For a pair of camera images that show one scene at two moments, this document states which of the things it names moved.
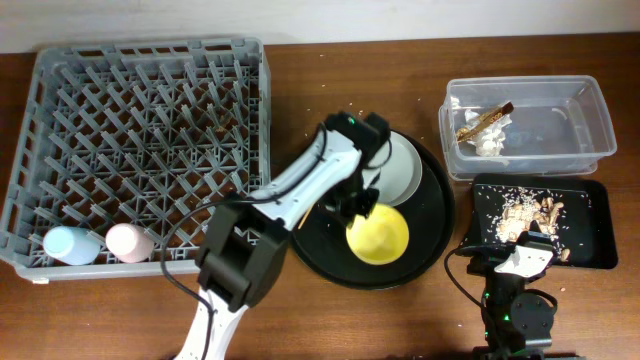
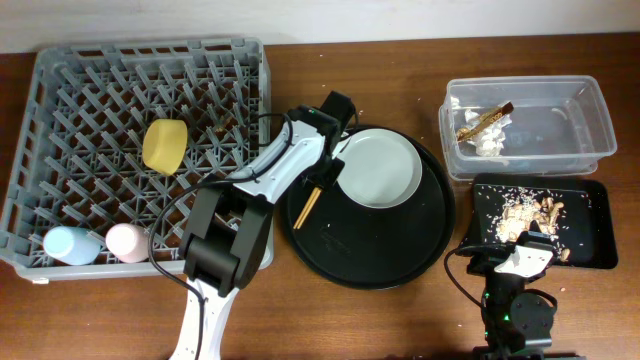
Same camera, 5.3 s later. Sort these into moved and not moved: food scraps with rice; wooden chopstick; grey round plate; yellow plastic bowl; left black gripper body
Moved: left black gripper body; yellow plastic bowl
Not moved: grey round plate; wooden chopstick; food scraps with rice
